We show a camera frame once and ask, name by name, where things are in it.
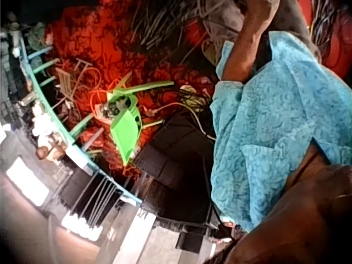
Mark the person's left hand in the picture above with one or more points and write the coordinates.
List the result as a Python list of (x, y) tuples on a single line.
[(259, 13)]

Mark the person's legs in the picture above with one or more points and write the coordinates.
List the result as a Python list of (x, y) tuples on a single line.
[(291, 19)]

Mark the grey cloth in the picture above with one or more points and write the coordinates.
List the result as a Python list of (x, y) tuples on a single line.
[(220, 19)]

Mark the red patterned carpet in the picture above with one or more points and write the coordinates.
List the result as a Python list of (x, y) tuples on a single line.
[(104, 41)]

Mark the small circuit board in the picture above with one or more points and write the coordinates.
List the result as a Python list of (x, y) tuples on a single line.
[(111, 108)]

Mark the green plastic stool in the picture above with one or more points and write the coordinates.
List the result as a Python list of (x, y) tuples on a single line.
[(123, 129)]

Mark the cluttered shelf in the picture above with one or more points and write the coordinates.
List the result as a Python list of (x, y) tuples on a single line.
[(16, 82)]

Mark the small wooden frame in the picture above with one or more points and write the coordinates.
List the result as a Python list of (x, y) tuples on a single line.
[(66, 79)]

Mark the teal rail with rods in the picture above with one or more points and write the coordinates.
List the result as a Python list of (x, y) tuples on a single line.
[(55, 110)]

